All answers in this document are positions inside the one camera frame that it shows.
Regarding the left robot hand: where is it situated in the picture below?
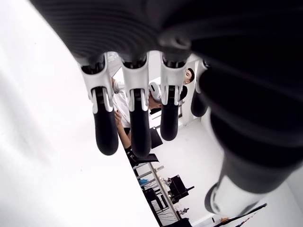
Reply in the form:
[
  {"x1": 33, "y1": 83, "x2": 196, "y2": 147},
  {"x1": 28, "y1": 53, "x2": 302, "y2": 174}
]
[{"x1": 28, "y1": 0, "x2": 303, "y2": 217}]

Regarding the standing person black shirt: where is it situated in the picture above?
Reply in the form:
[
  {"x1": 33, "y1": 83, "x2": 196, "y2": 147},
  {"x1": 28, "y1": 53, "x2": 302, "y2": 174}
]
[{"x1": 181, "y1": 68, "x2": 195, "y2": 105}]

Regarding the black tripod stand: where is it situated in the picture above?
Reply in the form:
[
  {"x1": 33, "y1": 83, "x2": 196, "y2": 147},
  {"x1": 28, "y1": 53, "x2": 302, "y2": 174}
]
[{"x1": 222, "y1": 202, "x2": 268, "y2": 223}]

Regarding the white VR headset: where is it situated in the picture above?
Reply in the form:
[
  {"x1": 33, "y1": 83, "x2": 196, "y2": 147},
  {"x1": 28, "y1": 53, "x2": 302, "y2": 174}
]
[{"x1": 148, "y1": 81, "x2": 164, "y2": 102}]

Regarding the seated person white shirt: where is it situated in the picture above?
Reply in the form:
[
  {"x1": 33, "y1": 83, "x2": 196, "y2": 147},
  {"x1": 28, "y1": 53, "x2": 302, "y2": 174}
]
[{"x1": 111, "y1": 78, "x2": 164, "y2": 152}]

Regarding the metal workbench rack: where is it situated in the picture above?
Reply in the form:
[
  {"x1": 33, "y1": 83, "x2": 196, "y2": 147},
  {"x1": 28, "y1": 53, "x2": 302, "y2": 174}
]
[{"x1": 134, "y1": 163, "x2": 190, "y2": 224}]

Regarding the black equipment box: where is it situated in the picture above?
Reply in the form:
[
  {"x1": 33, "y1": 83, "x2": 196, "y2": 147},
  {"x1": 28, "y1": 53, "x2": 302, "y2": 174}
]
[{"x1": 169, "y1": 175, "x2": 195, "y2": 204}]

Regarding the black office chair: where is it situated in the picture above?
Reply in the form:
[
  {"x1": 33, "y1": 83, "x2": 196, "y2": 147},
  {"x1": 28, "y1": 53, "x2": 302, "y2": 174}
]
[{"x1": 125, "y1": 129, "x2": 164, "y2": 166}]

